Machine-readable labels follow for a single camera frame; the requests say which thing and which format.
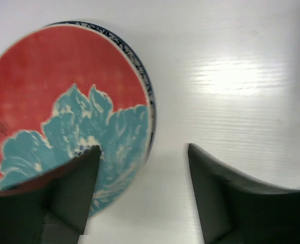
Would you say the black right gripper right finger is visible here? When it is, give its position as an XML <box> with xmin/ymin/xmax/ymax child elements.
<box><xmin>188</xmin><ymin>143</ymin><xmax>300</xmax><ymax>243</ymax></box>

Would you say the red teal plate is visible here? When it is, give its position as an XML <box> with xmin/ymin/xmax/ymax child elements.
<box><xmin>0</xmin><ymin>24</ymin><xmax>151</xmax><ymax>217</ymax></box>

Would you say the white blue floral plate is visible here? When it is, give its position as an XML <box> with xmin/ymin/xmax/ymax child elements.
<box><xmin>46</xmin><ymin>20</ymin><xmax>157</xmax><ymax>159</ymax></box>

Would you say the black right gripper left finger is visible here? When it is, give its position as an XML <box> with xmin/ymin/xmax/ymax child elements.
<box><xmin>0</xmin><ymin>146</ymin><xmax>101</xmax><ymax>243</ymax></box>

